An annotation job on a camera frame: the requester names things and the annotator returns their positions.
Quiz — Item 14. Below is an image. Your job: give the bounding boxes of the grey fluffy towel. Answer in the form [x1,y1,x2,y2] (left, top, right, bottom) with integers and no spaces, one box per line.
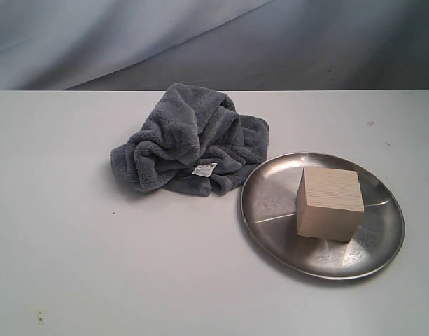
[110,83,269,197]

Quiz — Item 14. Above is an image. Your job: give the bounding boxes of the light wooden cube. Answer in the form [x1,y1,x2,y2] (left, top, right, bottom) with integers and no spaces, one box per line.
[296,167,364,242]

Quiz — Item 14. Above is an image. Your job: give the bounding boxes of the round steel plate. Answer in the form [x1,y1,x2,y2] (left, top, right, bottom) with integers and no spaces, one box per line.
[238,153,405,281]

